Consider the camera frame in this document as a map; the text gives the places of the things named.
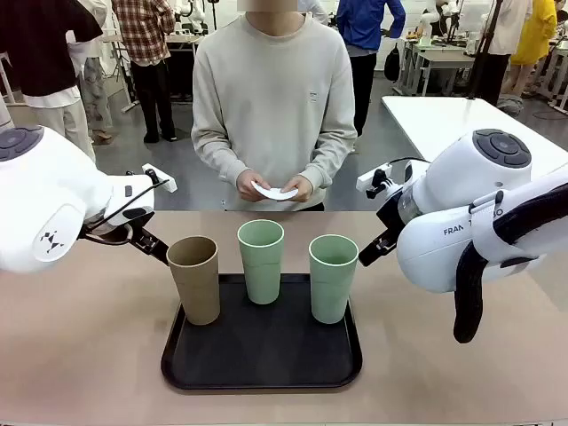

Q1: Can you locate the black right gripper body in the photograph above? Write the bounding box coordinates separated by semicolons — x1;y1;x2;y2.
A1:
375;193;408;244

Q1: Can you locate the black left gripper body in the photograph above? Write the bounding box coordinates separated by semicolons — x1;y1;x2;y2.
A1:
83;211;155;247

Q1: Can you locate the brown plastic cup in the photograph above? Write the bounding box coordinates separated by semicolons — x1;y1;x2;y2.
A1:
166;235;221;327

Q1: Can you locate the pale green plastic cup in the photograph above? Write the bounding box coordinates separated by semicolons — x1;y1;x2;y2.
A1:
236;220;285;306
308;234;359;325

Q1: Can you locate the white scalloped paper coaster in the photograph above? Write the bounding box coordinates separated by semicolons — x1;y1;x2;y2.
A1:
250;179;299;200

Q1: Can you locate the person's left forearm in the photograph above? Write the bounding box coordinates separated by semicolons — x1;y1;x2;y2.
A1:
299;128;359;190

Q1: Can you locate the person's right forearm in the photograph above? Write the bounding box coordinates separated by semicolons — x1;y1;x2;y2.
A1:
190;126;254;185

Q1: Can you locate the person's left hand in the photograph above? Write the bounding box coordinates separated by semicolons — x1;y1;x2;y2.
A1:
280;175;315;203

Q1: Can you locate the person's right hand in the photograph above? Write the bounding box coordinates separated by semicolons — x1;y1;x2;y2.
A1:
236;170;270;201

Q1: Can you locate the large white table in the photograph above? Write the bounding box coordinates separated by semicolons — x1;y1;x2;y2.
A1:
381;94;568;178

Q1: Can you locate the bystander in patterned trousers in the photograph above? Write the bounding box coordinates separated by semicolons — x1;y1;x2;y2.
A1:
66;30;115;146

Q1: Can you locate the black hanging bag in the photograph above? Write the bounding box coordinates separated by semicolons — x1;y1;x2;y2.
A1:
383;42;403;82

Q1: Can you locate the black plastic tray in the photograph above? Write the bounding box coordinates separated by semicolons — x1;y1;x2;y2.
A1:
160;272;364;391

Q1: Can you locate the grey clothes pile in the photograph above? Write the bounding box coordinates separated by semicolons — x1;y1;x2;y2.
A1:
496;93;525;117

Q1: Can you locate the grey background desk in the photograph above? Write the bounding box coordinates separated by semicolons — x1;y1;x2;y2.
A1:
398;37;478;97

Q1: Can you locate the black tripod pole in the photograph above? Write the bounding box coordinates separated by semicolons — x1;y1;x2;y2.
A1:
465;0;505;101

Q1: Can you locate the person in cream sweater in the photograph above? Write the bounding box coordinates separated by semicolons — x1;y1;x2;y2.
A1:
190;0;359;212

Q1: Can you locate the bystander in blue jacket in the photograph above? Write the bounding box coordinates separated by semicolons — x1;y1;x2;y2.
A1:
335;0;407;138

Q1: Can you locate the bystander in black top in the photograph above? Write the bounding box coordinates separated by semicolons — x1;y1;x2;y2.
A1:
0;0;106;163

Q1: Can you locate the white background desk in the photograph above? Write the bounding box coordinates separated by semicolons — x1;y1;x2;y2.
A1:
100;33;201;112

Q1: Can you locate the bystander in plaid shirt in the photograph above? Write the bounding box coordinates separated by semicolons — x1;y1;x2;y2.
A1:
110;0;178;144

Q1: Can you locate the bystander in white shirt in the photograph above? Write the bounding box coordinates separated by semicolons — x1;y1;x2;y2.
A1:
472;0;533;97

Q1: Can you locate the bystander in yellow coat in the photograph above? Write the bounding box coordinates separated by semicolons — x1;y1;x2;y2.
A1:
509;0;559;97

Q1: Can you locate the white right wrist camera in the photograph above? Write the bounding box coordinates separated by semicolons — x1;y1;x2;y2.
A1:
357;162;394;199

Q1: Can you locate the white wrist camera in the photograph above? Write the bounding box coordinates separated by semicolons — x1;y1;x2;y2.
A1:
141;163;178;193
357;162;394;199

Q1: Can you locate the thin black camera cable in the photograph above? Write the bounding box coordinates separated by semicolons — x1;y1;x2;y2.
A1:
82;178;170;244

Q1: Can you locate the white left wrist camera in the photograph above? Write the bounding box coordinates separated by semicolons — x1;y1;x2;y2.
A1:
141;163;178;193

